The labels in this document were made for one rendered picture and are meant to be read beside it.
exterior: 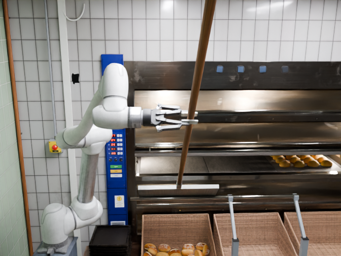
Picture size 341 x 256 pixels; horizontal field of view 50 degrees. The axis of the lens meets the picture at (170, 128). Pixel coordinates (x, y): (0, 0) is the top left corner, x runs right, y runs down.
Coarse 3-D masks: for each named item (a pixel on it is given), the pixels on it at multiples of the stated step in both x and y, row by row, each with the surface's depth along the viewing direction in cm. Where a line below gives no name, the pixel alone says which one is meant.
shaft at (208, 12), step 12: (216, 0) 95; (204, 12) 99; (204, 24) 102; (204, 36) 106; (204, 48) 111; (204, 60) 118; (192, 84) 131; (192, 96) 137; (192, 108) 145; (180, 168) 210; (180, 180) 229
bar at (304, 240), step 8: (136, 200) 257; (144, 200) 258; (152, 200) 258; (160, 200) 259; (232, 200) 260; (296, 200) 262; (232, 208) 258; (296, 208) 260; (232, 216) 255; (232, 224) 252; (232, 232) 250; (304, 232) 251; (232, 240) 245; (304, 240) 246; (232, 248) 246; (304, 248) 248
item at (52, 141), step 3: (51, 138) 280; (48, 141) 275; (51, 141) 275; (54, 141) 275; (51, 144) 275; (54, 144) 275; (51, 147) 276; (57, 147) 276; (51, 150) 276; (54, 150) 276; (57, 150) 276; (60, 150) 277; (63, 150) 282
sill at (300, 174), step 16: (144, 176) 293; (160, 176) 294; (176, 176) 294; (192, 176) 295; (208, 176) 296; (224, 176) 296; (240, 176) 297; (256, 176) 298; (272, 176) 298; (288, 176) 299; (304, 176) 300; (320, 176) 300; (336, 176) 301
